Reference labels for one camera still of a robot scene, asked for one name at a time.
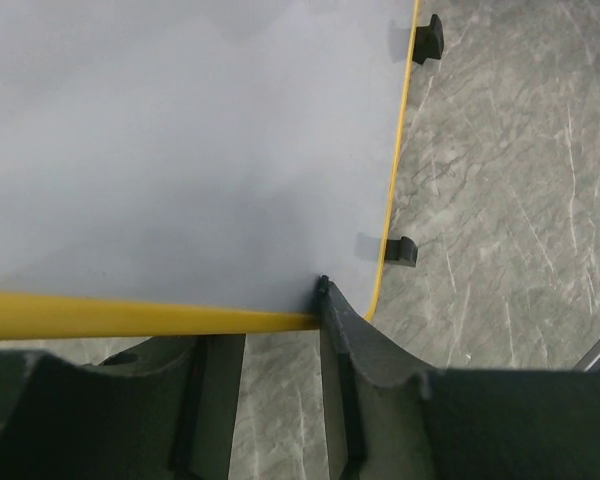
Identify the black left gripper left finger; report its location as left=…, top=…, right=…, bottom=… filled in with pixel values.
left=0, top=335, right=245, bottom=479

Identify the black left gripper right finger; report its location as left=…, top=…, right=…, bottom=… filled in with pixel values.
left=316, top=277, right=600, bottom=479

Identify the yellow framed whiteboard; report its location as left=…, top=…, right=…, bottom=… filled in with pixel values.
left=0, top=1, right=419, bottom=340

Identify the black left stand foot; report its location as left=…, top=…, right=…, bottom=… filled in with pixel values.
left=384, top=236, right=418, bottom=268

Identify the black stand foot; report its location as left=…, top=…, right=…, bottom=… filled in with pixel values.
left=412, top=14, right=444, bottom=65
left=384, top=236, right=418, bottom=268

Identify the black right stand foot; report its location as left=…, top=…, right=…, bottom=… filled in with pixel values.
left=412, top=14, right=444, bottom=65

